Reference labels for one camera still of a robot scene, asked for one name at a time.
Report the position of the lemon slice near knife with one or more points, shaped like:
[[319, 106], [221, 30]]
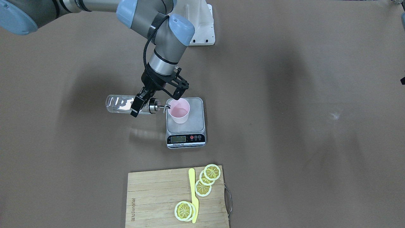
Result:
[[202, 190]]

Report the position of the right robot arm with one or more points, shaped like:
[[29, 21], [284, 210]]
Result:
[[167, 34]]

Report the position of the bamboo cutting board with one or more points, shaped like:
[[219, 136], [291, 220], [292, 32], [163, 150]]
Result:
[[152, 196]]

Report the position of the lemon slice middle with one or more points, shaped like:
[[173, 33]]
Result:
[[204, 180]]

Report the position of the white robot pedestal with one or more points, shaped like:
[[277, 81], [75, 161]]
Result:
[[200, 14]]

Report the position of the lemon slice end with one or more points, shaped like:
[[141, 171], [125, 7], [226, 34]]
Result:
[[212, 172]]

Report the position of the yellow plastic knife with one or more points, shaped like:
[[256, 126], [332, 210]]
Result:
[[194, 199]]

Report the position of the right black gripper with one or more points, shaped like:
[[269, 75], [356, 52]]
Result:
[[150, 81]]

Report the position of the silver kitchen scale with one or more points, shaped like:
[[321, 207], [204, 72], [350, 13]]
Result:
[[190, 134]]

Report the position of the lemon slice single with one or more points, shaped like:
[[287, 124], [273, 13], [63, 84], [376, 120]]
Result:
[[185, 211]]

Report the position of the pink plastic cup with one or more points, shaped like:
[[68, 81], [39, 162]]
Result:
[[179, 110]]

